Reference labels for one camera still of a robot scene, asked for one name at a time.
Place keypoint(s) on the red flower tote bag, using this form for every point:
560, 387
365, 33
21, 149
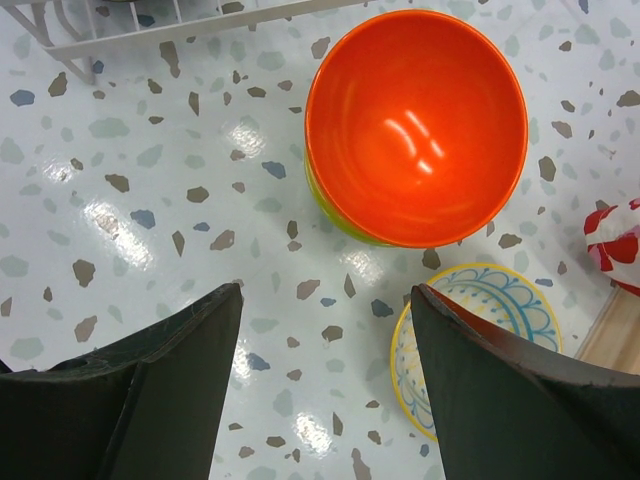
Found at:
612, 238

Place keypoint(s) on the white yellow dotted bowl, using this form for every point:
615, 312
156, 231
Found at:
494, 293

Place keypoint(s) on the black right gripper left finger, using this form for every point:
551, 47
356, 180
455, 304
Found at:
147, 406

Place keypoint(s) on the lime green bowl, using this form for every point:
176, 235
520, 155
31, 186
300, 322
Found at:
334, 214

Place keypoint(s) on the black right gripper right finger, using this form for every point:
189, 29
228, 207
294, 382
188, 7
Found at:
507, 408

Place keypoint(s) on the white wire dish rack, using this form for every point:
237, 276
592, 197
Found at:
75, 33

